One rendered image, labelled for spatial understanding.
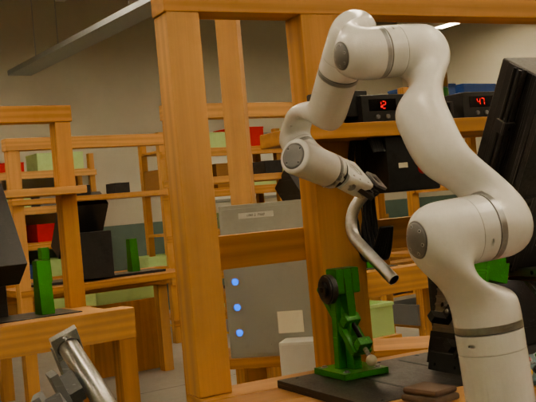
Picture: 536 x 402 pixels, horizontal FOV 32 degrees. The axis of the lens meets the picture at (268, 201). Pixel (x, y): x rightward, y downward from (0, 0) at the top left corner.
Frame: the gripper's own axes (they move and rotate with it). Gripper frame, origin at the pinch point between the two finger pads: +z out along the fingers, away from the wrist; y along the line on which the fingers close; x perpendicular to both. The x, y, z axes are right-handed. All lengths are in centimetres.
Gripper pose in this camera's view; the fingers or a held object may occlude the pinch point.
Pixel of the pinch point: (368, 186)
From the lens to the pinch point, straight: 235.4
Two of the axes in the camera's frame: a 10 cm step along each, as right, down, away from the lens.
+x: -6.1, 7.3, 3.1
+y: -4.8, -6.5, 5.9
